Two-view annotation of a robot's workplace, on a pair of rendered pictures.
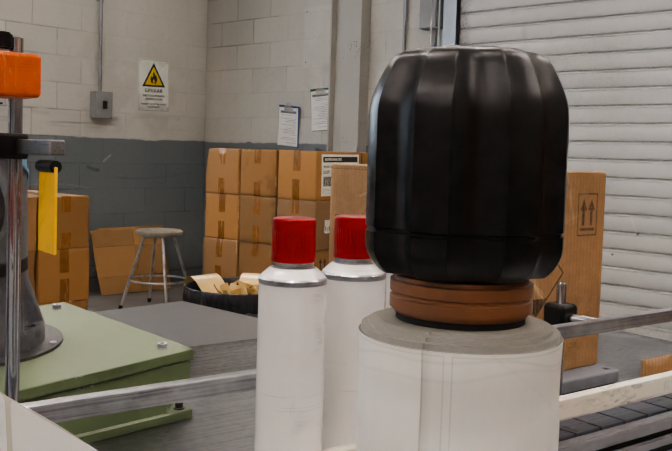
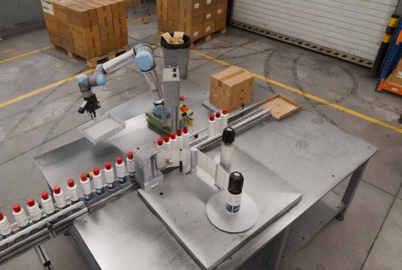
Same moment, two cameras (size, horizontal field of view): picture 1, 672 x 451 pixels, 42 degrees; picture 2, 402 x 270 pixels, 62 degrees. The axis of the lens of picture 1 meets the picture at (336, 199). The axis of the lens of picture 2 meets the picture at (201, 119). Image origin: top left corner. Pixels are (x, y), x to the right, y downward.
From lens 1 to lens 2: 1.88 m
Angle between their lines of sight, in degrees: 32
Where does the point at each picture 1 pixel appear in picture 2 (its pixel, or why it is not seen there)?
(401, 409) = (224, 149)
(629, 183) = not seen: outside the picture
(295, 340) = (212, 127)
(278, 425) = (210, 134)
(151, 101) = not seen: outside the picture
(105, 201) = not seen: outside the picture
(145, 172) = not seen: outside the picture
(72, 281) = (122, 27)
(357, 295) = (218, 121)
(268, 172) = not seen: outside the picture
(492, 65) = (230, 133)
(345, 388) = (216, 129)
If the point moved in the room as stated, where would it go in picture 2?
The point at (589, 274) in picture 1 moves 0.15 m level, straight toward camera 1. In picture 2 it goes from (250, 90) to (248, 99)
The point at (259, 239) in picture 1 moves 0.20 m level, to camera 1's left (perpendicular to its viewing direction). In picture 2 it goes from (174, 8) to (163, 8)
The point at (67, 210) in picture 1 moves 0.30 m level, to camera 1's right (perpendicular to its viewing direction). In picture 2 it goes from (118, 6) to (137, 6)
